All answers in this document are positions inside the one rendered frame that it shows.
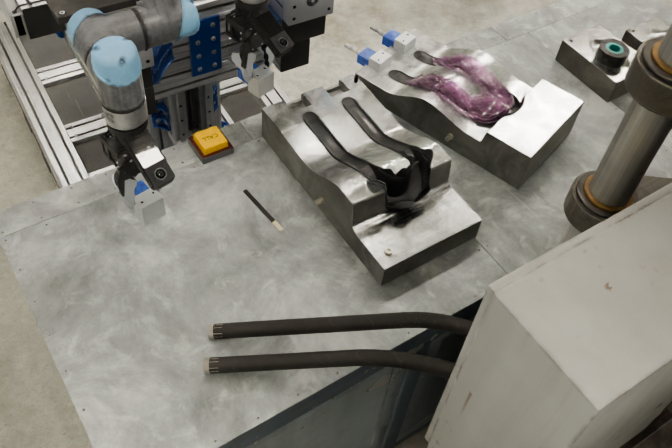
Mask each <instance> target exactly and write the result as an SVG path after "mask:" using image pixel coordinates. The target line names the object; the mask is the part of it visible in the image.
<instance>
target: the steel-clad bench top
mask: <svg viewBox="0 0 672 448"><path fill-rule="evenodd" d="M656 17H657V18H658V19H660V20H661V21H662V22H664V23H665V24H667V25H668V26H669V27H670V25H671V23H672V7H671V6H669V5H668V4H666V3H665V2H664V1H662V0H561V1H558V2H556V3H553V4H550V5H548V6H545V7H542V8H540V9H537V10H534V11H532V12H529V13H526V14H524V15H521V16H518V17H516V18H513V19H510V20H508V21H505V22H502V23H500V24H497V25H494V26H492V27H489V28H486V29H484V30H481V31H478V32H476V33H473V34H470V35H468V36H465V37H462V38H460V39H457V40H454V41H452V42H449V43H446V44H444V45H446V46H448V47H452V48H465V49H477V50H480V51H483V52H485V53H486V54H488V55H490V56H491V57H492V58H494V59H495V60H496V61H497V62H498V63H500V64H501V65H502V66H503V67H504V68H505V69H506V70H508V71H509V72H510V73H511V74H512V75H514V76H515V77H516V78H517V79H519V80H520V81H522V82H523V83H525V84H527V85H529V86H531V87H534V86H535V85H537V84H538V83H539V82H540V81H541V80H542V79H543V80H545V81H547V82H549V83H551V84H553V85H554V86H556V87H558V88H560V89H562V90H564V91H565V92H567V93H569V94H571V95H573V96H575V97H577V98H578V99H580V100H582V101H584V103H583V105H582V107H581V109H580V112H579V114H578V116H577V118H576V121H575V123H574V125H573V127H572V130H571V132H570V134H569V135H568V136H567V137H566V138H565V139H564V140H563V141H562V142H561V144H560V145H559V146H558V147H557V148H556V149H555V150H554V151H553V152H552V153H551V154H550V155H549V157H548V158H547V159H546V160H545V161H544V162H543V163H542V164H541V165H540V166H539V167H538V168H537V170H536V171H535V172H534V173H533V174H532V175H531V176H530V177H529V178H528V179H527V180H526V181H525V183H524V184H523V185H522V186H521V187H520V188H519V189H516V188H514V187H513V186H511V185H509V184H508V183H506V182H505V181H503V180H501V179H500V178H498V177H496V176H495V175H493V174H491V173H490V172H488V171H487V170H485V169H483V168H482V167H480V166H478V165H477V164H475V163H473V162H472V161H470V160H469V159H467V158H465V157H464V156H462V155H460V154H459V153H457V152H455V151H454V150H452V149H451V148H449V147H447V146H446V145H444V144H442V143H441V142H439V141H437V140H436V139H434V138H433V137H431V136H429V135H428V134H426V133H424V132H423V131H421V130H420V129H418V128H416V127H415V126H413V125H411V124H410V123H408V122H406V121H405V120H403V119H402V118H400V117H398V116H397V115H395V114H393V113H392V112H390V111H388V110H387V109H386V110H387V111H388V112H389V113H390V114H391V115H392V116H393V118H394V119H395V120H396V121H397V122H398V123H399V124H400V125H401V126H402V127H404V128H405V129H407V130H408V131H410V132H413V133H415V134H418V135H421V136H423V137H426V138H428V139H430V140H432V141H434V142H436V143H437V144H438V145H439V146H440V147H441V148H442V149H443V150H444V151H445V152H446V153H447V154H448V156H449V157H450V158H451V159H452V162H451V168H450V174H449V184H450V185H451V187H452V189H453V190H454V191H455V192H456V193H457V194H458V195H459V196H460V197H461V198H462V199H463V200H464V201H465V203H466V204H467V205H468V206H469V207H470V208H471V209H472V210H473V211H474V212H475V213H476V214H477V215H478V216H479V217H480V218H481V220H482V222H481V224H480V227H479V230H478V232H477V235H476V237H474V238H473V239H471V240H469V241H467V242H465V243H463V244H461V245H459V246H457V247H455V248H453V249H451V250H449V251H448V252H446V253H444V254H442V255H440V256H438V257H436V258H434V259H432V260H430V261H428V262H426V263H424V264H423V265H421V266H419V267H417V268H415V269H413V270H411V271H409V272H407V273H405V274H403V275H401V276H399V277H398V278H396V279H394V280H392V281H390V282H388V283H386V284H384V285H382V286H380V284H379V283H378V282H377V281H376V279H375V278H374V277H373V276H372V274H371V273H370V272H369V270H368V269H367V268H366V267H365V265H364V264H363V263H362V262H361V260H360V259H359V258H358V257H357V255H356V254H355V253H354V251H353V250H352V249H351V248H350V246H349V245H348V244H347V243H346V241H345V240H344V239H343V238H342V236H341V235H340V234H339V233H338V231H337V230H336V229H335V227H334V226H333V225H332V224H331V222H330V221H329V220H328V219H327V217H326V216H325V215H324V214H323V212H322V211H321V210H320V208H319V207H318V206H317V205H315V204H314V201H313V200H312V198H311V197H310V196H309V195H308V193H307V192H306V191H305V189H304V188H303V187H302V186H301V184H300V183H299V182H298V181H297V179H296V178H295V177H294V176H293V174H292V173H291V172H290V170H289V169H288V168H287V167H286V165H285V164H284V163H283V162H282V160H281V159H280V158H279V157H278V155H277V154H276V153H275V152H274V150H273V149H272V148H271V146H270V145H269V144H268V143H267V141H266V140H265V139H264V138H263V136H262V113H259V114H257V115H254V116H251V117H249V118H246V119H243V120H241V121H239V122H235V123H233V124H230V125H227V126H225V127H222V128H220V130H221V131H222V132H223V134H224V135H225V136H226V138H227V139H228V140H229V142H230V143H231V144H232V146H233V147H234V153H232V154H230V155H227V156H225V157H222V158H220V159H217V160H214V161H212V162H209V163H207V164H204V165H203V164H202V162H201V161H200V159H199V158H198V156H197V155H196V154H195V152H194V151H193V149H192V148H191V147H190V145H189V144H188V140H187V141H185V142H182V143H179V144H177V145H174V146H171V147H169V148H166V149H163V150H161V152H162V153H163V155H164V156H165V157H166V160H167V162H168V164H169V166H170V167H171V169H172V171H173V172H174V174H175V178H174V180H173V181H172V182H171V183H170V184H168V185H166V186H165V187H163V188H162V189H161V192H160V194H161V195H162V196H163V197H164V203H165V209H166V215H164V216H163V217H161V218H159V219H157V220H156V221H154V222H152V223H150V224H148V225H147V226H144V225H143V224H142V223H141V222H140V220H139V219H138V218H137V217H136V216H135V213H134V208H129V207H128V206H127V205H126V204H125V203H124V202H123V200H122V198H121V196H120V194H119V191H118V189H117V188H116V186H115V185H114V183H113V181H112V175H113V174H114V173H115V172H116V170H117V167H115V168H113V169H110V170H107V171H105V172H102V173H99V174H97V175H94V176H91V177H89V178H86V179H83V180H81V181H78V182H75V183H73V184H70V185H67V186H65V187H62V188H59V189H57V190H54V191H51V192H49V193H46V194H43V195H41V196H38V197H35V198H33V199H30V200H27V201H25V202H22V203H19V204H17V205H14V206H11V207H9V208H6V209H3V210H1V211H0V243H1V245H2V248H3V250H4V252H5V254H6V256H7V259H8V261H9V263H10V265H11V267H12V270H13V272H14V274H15V276H16V278H17V281H18V283H19V285H20V287H21V289H22V292H23V294H24V296H25V298H26V300H27V303H28V305H29V307H30V309H31V311H32V314H33V316H34V318H35V320H36V323H37V325H38V327H39V329H40V331H41V334H42V336H43V338H44V340H45V342H46V345H47V347H48V349H49V351H50V353H51V356H52V358H53V360H54V362H55V364H56V367H57V369H58V371H59V373H60V375H61V378H62V380H63V382H64V384H65V386H66V389H67V391H68V393H69V395H70V397H71V400H72V402H73V404H74V406H75V408H76V411H77V413H78V415H79V417H80V419H81V422H82V424H83V426H84V428H85V430H86V433H87V435H88V437H89V439H90V442H91V444H92V446H93V448H219V447H221V446H223V445H225V444H226V443H228V442H230V441H232V440H233V439H235V438H237V437H239V436H240V435H242V434H244V433H246V432H247V431H249V430H251V429H253V428H255V427H256V426H258V425H260V424H262V423H263V422H265V421H267V420H269V419H270V418H272V417H274V416H276V415H277V414H279V413H281V412H283V411H285V410H286V409H288V408H290V407H292V406H293V405H295V404H297V403H299V402H300V401H302V400H304V399H306V398H307V397H309V396H311V395H313V394H315V393H316V392H318V391H320V390H322V389H323V388H325V387H327V386H329V385H330V384H332V383H334V382H336V381H338V380H339V379H341V378H343V377H345V376H346V375H348V374H350V373H352V372H353V371H355V370H357V369H359V368H360V367H362V366H348V367H329V368H311V369H292V370H273V371H254V372H236V373H217V374H205V373H204V371H203V360H204V358H210V357H225V356H243V355H262V354H280V353H298V352H316V351H335V350H353V349H380V350H392V349H394V348H396V347H398V346H399V345H401V344H403V343H405V342H406V341H408V340H410V339H412V338H413V337H415V336H417V335H419V334H420V333H422V332H424V331H426V330H428V329H427V328H401V329H384V330H367V331H350V332H333V333H315V334H298V335H281V336H264V337H247V338H230V339H209V338H208V334H207V328H208V325H209V324H215V323H232V322H248V321H264V320H281V319H297V318H314V317H330V316H346V315H363V314H379V313H395V312H431V313H440V314H446V315H451V316H452V315H454V314H456V313H458V312H459V311H461V310H463V309H465V308H466V307H468V306H470V305H472V304H473V303H475V302H477V301H479V300H480V299H482V298H483V297H484V295H485V293H486V290H487V288H488V286H489V285H490V284H491V283H493V282H495V281H497V280H499V279H500V278H502V277H504V276H506V275H508V274H509V273H511V272H513V271H515V270H516V269H518V268H520V267H522V266H524V265H525V264H527V263H529V262H531V261H533V260H534V259H536V258H538V257H540V256H541V255H543V254H545V253H547V252H549V251H550V250H552V249H554V248H556V247H557V246H558V244H559V242H560V240H561V238H562V236H563V234H564V232H565V230H566V228H567V226H568V225H569V223H570V222H569V221H568V219H567V217H566V215H565V213H564V206H563V205H564V200H565V198H566V196H567V193H568V191H569V189H570V187H571V185H572V183H573V182H574V180H575V179H576V177H578V176H579V175H580V174H582V173H584V172H587V171H593V170H597V168H598V166H599V164H600V162H601V160H602V158H603V156H604V154H605V152H606V150H607V148H608V146H609V144H610V142H611V140H612V138H613V136H614V135H615V133H616V131H617V129H618V127H619V125H620V123H621V121H622V119H623V117H624V115H625V113H626V111H627V109H628V107H629V105H630V103H631V101H632V99H633V97H632V96H631V95H630V93H627V94H624V95H622V96H620V97H618V98H616V99H614V100H612V101H610V102H606V101H604V100H603V99H602V98H601V97H600V96H598V95H597V94H596V93H595V92H593V91H592V90H591V89H590V88H589V87H587V86H586V85H585V84H584V83H583V82H581V81H580V80H579V79H578V78H577V77H575V76H574V75H573V74H572V73H571V72H569V71H568V70H567V69H566V68H565V67H563V66H562V65H561V64H560V63H558V62H557V61H556V60H555V58H556V56H557V53H558V50H559V48H560V45H561V43H562V40H563V39H565V38H568V37H570V36H573V35H575V34H578V33H580V32H583V31H585V30H588V29H590V28H593V27H595V26H598V25H600V24H601V25H602V26H604V27H605V28H606V29H608V30H609V31H610V32H611V33H613V34H614V35H615V36H617V37H618V38H619V39H621V40H622V37H623V35H624V33H625V31H626V30H627V29H629V28H632V27H634V26H637V25H639V24H641V23H644V22H646V21H648V20H651V19H653V18H656ZM245 189H247V190H248V191H249V192H250V193H251V194H252V196H253V197H254V198H255V199H256V200H257V201H258V202H259V203H260V204H261V205H262V206H263V207H264V208H265V210H266V211H267V212H268V213H269V214H270V215H271V216H272V217H273V218H274V219H275V220H276V221H277V222H278V223H279V224H280V226H281V227H282V228H283V230H282V231H279V230H278V229H277V228H276V227H275V226H274V225H273V223H272V222H271V221H270V220H269V219H268V218H267V217H266V216H265V215H264V214H263V213H262V212H261V210H260V209H259V208H258V207H257V206H256V205H255V204H254V203H253V202H252V201H251V200H250V199H249V198H248V196H247V195H246V194H245V193H244V192H243V191H244V190H245Z"/></svg>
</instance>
